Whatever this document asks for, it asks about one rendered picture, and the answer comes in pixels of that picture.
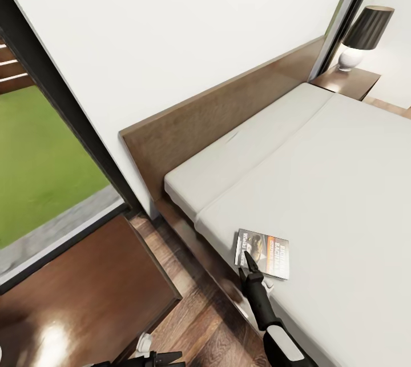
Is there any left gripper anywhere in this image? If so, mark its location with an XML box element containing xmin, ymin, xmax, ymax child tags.
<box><xmin>121</xmin><ymin>351</ymin><xmax>186</xmax><ymax>367</ymax></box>

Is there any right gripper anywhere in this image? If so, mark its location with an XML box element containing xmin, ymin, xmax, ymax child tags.
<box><xmin>239</xmin><ymin>251</ymin><xmax>271</xmax><ymax>311</ymax></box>

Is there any hardback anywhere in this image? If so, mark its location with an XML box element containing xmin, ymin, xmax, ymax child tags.
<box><xmin>234</xmin><ymin>228</ymin><xmax>289</xmax><ymax>280</ymax></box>

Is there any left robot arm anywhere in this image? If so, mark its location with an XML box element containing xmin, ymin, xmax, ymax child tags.
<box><xmin>83</xmin><ymin>332</ymin><xmax>186</xmax><ymax>367</ymax></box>

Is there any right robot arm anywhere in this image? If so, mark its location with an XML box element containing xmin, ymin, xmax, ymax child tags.
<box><xmin>239</xmin><ymin>251</ymin><xmax>313</xmax><ymax>367</ymax></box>

